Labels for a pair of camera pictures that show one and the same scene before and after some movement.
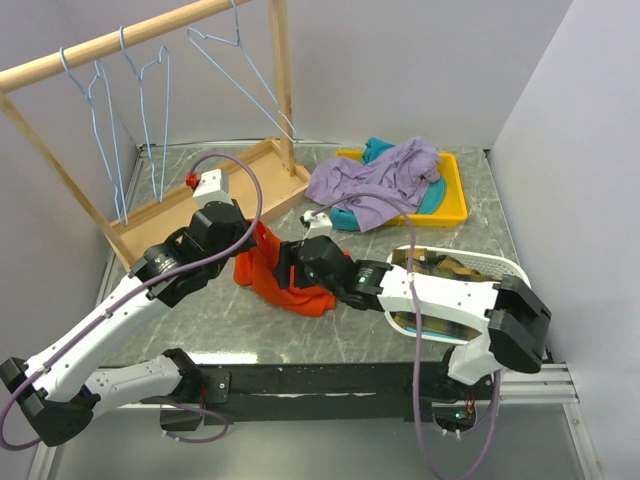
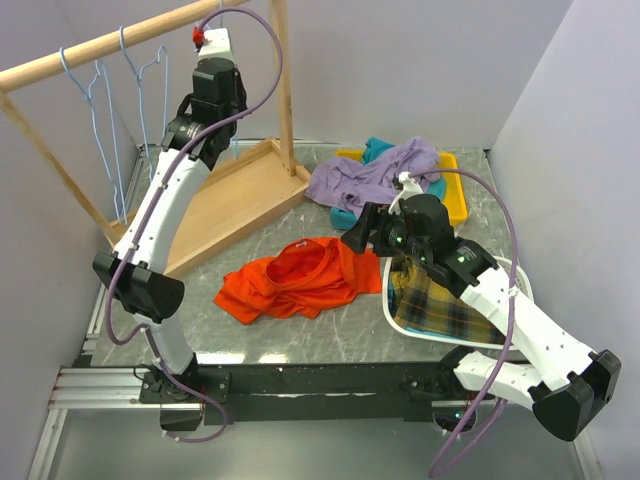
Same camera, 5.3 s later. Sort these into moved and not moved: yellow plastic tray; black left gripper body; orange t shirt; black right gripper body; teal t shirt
Moved: black right gripper body; black left gripper body; orange t shirt
Not moved: yellow plastic tray; teal t shirt
